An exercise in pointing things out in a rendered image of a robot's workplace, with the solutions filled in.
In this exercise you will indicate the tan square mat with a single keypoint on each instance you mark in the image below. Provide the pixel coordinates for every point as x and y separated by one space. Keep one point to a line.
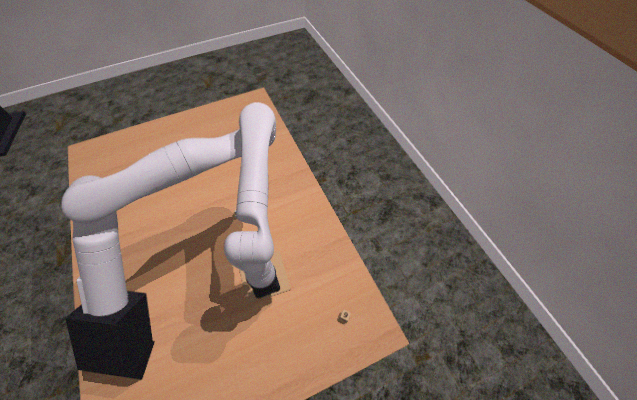
281 276

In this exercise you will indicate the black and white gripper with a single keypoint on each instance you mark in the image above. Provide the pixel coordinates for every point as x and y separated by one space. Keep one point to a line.
266 284

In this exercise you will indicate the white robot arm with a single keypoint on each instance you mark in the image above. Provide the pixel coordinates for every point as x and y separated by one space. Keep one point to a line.
101 284

